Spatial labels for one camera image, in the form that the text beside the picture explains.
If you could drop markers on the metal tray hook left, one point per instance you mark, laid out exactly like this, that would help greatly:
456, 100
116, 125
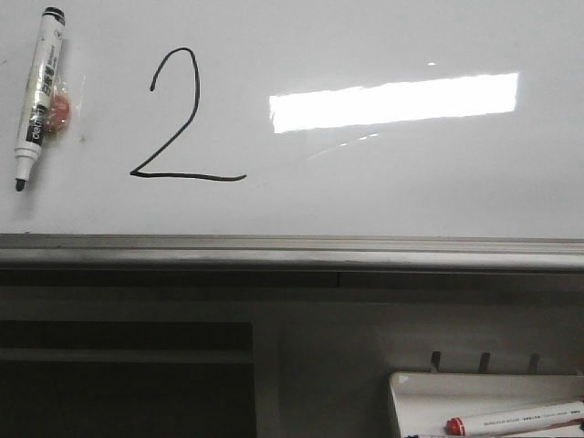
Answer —
435, 361

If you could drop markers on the red capped white marker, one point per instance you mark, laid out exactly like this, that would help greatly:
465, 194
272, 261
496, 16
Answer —
516, 421

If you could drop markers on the white whiteboard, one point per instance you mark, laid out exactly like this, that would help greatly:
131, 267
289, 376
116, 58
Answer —
404, 118

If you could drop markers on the red round magnet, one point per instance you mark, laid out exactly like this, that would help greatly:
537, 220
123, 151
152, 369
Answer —
59, 113

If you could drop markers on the grey whiteboard ledge rail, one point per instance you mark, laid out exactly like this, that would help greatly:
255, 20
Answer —
290, 252

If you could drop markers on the white black whiteboard marker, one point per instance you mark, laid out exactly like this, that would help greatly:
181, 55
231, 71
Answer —
39, 94

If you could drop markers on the white marker tray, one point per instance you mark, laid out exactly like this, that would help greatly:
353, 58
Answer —
422, 403

